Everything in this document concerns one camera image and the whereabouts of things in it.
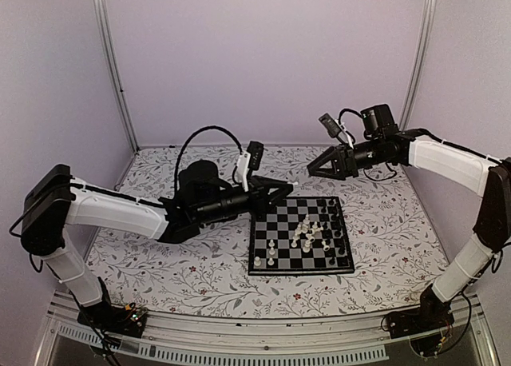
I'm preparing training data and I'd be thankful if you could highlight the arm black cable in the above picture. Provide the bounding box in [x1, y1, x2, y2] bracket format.
[175, 125, 244, 175]
[337, 108, 364, 135]

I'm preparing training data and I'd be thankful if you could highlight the right aluminium frame post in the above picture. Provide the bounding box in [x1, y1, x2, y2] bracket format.
[399, 0, 437, 129]

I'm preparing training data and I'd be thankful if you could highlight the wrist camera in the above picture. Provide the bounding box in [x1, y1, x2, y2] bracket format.
[318, 104, 400, 143]
[177, 141, 264, 193]

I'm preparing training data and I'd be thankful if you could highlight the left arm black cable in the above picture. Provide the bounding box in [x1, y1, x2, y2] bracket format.
[175, 125, 244, 175]

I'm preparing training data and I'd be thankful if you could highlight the aluminium rail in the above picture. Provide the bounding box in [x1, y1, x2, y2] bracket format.
[138, 141, 340, 151]
[34, 286, 505, 365]

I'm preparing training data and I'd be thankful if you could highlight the aluminium frame post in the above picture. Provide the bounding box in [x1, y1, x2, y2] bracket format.
[399, 0, 437, 129]
[93, 0, 140, 153]

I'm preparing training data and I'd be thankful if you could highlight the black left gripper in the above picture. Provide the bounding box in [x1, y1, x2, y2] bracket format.
[196, 177, 294, 226]

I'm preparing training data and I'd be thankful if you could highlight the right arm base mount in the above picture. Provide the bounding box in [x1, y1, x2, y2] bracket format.
[382, 285, 454, 357]

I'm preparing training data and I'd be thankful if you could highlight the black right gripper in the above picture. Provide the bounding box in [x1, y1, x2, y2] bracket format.
[308, 137, 385, 181]

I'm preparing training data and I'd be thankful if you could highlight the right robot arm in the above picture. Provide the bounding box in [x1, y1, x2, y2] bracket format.
[307, 129, 510, 331]

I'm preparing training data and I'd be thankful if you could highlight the front aluminium rail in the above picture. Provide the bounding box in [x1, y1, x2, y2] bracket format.
[34, 286, 505, 365]

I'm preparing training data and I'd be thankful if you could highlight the floral patterned table mat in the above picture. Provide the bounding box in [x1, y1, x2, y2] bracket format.
[86, 147, 448, 304]

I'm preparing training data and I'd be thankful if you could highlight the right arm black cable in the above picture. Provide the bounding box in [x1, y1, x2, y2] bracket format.
[337, 108, 364, 135]

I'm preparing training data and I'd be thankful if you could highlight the left aluminium frame post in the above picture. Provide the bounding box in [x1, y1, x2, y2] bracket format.
[93, 0, 140, 153]

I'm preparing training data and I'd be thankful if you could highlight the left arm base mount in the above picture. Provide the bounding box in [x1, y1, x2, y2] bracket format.
[77, 277, 149, 338]

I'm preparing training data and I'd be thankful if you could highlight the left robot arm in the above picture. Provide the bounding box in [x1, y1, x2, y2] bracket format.
[13, 161, 294, 329]

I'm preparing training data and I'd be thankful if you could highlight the back aluminium rail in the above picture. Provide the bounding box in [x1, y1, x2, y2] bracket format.
[138, 141, 340, 151]

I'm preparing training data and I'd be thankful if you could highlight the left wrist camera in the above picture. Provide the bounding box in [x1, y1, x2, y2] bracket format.
[177, 141, 264, 193]

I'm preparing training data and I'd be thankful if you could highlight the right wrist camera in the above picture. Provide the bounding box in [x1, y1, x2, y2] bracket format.
[318, 104, 400, 143]

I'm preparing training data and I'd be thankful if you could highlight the black and white chess board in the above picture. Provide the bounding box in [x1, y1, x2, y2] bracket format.
[248, 196, 355, 276]

